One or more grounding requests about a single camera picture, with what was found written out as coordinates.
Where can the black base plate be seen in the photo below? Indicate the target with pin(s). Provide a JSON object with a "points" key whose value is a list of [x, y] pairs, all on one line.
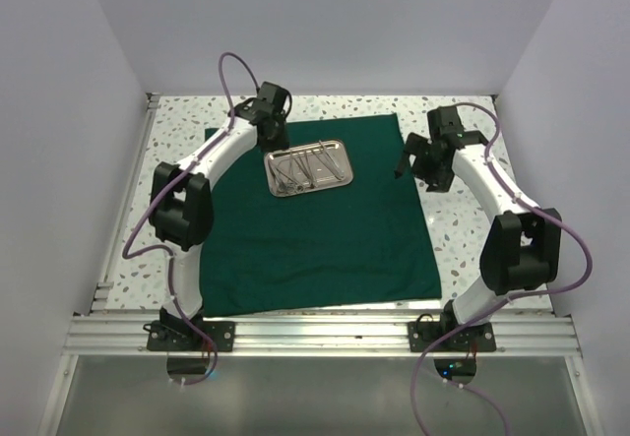
{"points": [[179, 337], [477, 340]]}

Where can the steel forceps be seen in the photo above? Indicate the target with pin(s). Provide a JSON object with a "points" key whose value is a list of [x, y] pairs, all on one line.
{"points": [[314, 167]]}

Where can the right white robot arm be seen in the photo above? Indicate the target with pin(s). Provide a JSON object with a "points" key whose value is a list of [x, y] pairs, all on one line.
{"points": [[521, 250]]}

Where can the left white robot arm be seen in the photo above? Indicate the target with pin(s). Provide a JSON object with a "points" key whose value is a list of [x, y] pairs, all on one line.
{"points": [[183, 214]]}

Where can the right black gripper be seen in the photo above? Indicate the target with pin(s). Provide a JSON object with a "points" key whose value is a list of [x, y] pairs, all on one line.
{"points": [[416, 145]]}

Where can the aluminium mounting rail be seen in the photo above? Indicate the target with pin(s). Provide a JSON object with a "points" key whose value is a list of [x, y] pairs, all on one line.
{"points": [[324, 333]]}

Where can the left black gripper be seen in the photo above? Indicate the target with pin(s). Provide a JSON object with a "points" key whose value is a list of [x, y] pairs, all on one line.
{"points": [[283, 141]]}

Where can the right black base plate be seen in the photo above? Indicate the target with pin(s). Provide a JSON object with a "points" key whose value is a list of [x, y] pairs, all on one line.
{"points": [[477, 340]]}

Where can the steel needle holder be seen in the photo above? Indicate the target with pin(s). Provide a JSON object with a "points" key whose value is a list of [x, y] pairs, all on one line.
{"points": [[334, 167]]}

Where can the steel surgical scissors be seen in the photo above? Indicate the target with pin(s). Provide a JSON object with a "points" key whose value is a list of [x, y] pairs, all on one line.
{"points": [[289, 177]]}

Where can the stainless steel instrument tray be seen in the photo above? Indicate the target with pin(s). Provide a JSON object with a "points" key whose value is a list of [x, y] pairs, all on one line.
{"points": [[327, 180]]}

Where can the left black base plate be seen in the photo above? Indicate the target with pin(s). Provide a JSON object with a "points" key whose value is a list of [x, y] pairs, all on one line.
{"points": [[179, 337]]}

